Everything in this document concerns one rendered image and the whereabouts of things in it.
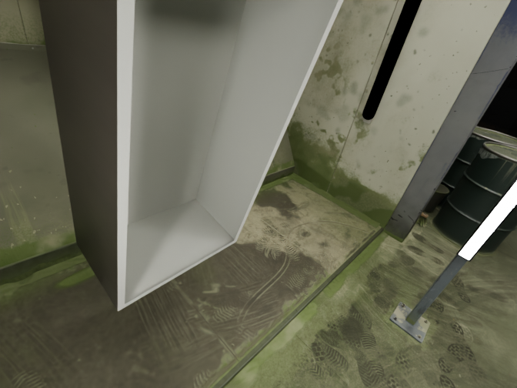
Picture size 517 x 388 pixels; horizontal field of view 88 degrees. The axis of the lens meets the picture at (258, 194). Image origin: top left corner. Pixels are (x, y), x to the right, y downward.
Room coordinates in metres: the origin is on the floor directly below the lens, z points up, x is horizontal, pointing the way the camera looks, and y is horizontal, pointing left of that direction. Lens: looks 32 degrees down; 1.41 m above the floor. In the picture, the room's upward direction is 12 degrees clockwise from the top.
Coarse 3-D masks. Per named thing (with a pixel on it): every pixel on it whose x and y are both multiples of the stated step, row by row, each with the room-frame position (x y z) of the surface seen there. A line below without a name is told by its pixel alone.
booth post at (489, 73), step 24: (504, 24) 2.05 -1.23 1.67; (504, 48) 2.01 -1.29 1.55; (480, 72) 2.04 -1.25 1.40; (504, 72) 1.97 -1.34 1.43; (480, 96) 2.00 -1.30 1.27; (456, 120) 2.03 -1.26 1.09; (432, 144) 2.07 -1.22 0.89; (456, 144) 1.98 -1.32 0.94; (432, 168) 2.02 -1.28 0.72; (408, 192) 2.06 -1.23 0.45; (432, 192) 1.96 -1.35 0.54; (408, 216) 2.00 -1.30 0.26
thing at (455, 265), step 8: (456, 256) 1.14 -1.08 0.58; (456, 264) 1.12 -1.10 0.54; (464, 264) 1.11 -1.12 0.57; (448, 272) 1.13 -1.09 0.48; (456, 272) 1.11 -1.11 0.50; (440, 280) 1.13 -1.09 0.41; (448, 280) 1.11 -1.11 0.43; (432, 288) 1.13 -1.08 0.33; (440, 288) 1.12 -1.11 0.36; (424, 296) 1.14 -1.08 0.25; (432, 296) 1.12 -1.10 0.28; (424, 304) 1.12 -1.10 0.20; (416, 312) 1.13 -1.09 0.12; (424, 312) 1.11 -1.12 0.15; (408, 320) 1.13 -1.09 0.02; (416, 320) 1.11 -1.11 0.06
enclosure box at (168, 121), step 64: (64, 0) 0.56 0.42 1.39; (128, 0) 0.45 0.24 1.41; (192, 0) 0.95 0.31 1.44; (256, 0) 1.09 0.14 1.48; (320, 0) 0.95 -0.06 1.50; (64, 64) 0.60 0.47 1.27; (128, 64) 0.46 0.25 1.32; (192, 64) 1.01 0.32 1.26; (256, 64) 1.07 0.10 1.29; (64, 128) 0.65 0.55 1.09; (128, 128) 0.48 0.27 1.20; (192, 128) 1.08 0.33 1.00; (256, 128) 1.04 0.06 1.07; (128, 192) 0.90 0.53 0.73; (192, 192) 1.20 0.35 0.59; (256, 192) 0.99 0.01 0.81; (128, 256) 0.77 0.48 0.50; (192, 256) 0.87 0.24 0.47
